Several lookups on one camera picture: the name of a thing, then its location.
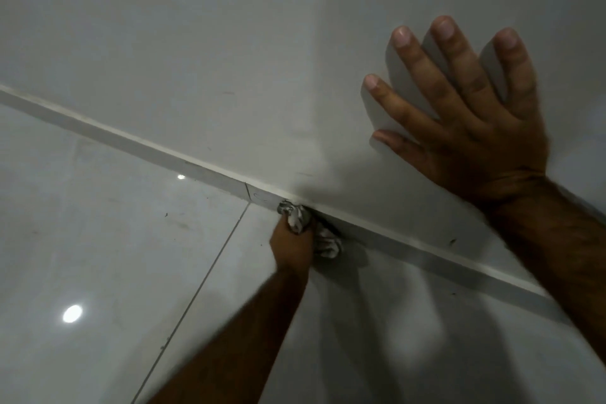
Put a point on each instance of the person's left hand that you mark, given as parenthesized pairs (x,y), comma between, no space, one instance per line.
(292,248)

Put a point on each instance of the person's right hand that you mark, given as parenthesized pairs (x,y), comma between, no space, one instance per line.
(487,148)

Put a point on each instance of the person's right little finger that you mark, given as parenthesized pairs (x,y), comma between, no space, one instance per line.
(518,70)

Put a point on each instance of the person's right thumb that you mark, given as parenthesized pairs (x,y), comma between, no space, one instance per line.
(409,152)

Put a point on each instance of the person's right middle finger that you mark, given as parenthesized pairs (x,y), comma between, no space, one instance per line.
(433,67)

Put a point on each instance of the grey white cleaning cloth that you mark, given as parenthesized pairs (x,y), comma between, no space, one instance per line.
(299,218)

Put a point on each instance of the person's left forearm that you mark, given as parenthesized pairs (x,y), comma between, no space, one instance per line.
(236,347)

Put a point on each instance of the person's right forearm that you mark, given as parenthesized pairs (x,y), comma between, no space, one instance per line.
(563,247)

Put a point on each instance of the white baseboard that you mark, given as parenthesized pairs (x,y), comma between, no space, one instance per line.
(142,145)

